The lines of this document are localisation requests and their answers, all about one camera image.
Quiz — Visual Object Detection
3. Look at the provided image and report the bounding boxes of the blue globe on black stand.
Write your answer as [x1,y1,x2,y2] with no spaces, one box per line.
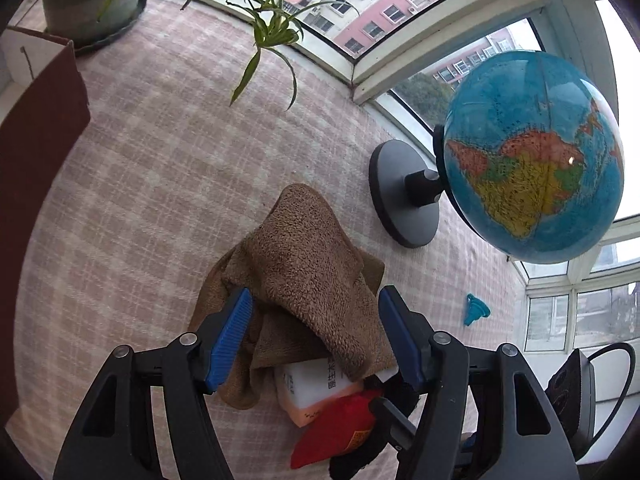
[368,50,626,265]

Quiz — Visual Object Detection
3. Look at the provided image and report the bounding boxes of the red fabric pouch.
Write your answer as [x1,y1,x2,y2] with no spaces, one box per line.
[290,392,376,470]

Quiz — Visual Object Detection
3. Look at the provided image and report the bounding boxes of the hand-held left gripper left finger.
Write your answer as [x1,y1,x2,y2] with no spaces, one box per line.
[52,287,254,480]

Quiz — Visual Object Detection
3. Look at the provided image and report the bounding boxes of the grey-green flower pot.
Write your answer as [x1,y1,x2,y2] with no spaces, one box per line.
[37,0,148,51]

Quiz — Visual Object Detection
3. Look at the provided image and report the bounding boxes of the white and orange tissue pack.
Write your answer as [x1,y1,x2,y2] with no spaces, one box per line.
[274,357,401,428]

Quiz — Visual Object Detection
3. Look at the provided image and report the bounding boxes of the maroon cardboard box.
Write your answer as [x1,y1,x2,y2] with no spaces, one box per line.
[0,27,92,426]

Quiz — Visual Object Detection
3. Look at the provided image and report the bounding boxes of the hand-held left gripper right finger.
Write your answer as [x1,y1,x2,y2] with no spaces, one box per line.
[377,285,581,480]

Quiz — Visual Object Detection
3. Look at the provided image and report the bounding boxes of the small blue funnel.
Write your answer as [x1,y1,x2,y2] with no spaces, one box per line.
[465,294,492,327]

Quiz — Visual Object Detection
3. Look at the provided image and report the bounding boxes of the green spider plant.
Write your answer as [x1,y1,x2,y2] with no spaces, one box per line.
[97,0,361,111]

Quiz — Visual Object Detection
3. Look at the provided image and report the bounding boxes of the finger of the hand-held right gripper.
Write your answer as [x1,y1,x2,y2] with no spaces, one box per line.
[369,397,418,448]

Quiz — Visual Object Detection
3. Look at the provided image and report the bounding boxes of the pink checked blanket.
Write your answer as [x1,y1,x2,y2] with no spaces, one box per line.
[5,0,531,480]

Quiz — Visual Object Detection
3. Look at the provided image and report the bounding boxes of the brown fleece towel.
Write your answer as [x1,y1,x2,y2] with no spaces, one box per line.
[187,183,401,410]

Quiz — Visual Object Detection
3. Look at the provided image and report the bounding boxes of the black cable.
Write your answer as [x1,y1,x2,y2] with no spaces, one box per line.
[585,342,637,441]

